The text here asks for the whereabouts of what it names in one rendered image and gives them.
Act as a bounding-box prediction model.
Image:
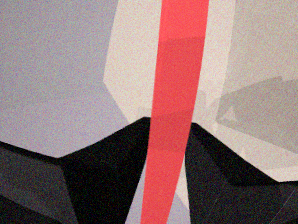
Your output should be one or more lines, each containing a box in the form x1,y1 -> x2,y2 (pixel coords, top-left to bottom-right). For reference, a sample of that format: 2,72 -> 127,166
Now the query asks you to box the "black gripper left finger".
0,117 -> 152,224

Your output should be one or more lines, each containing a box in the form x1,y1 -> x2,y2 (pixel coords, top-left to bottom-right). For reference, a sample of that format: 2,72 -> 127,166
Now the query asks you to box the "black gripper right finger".
184,121 -> 298,224

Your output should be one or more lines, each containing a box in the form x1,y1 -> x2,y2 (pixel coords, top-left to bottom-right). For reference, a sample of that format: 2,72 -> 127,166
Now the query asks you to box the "red lid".
140,0 -> 209,224

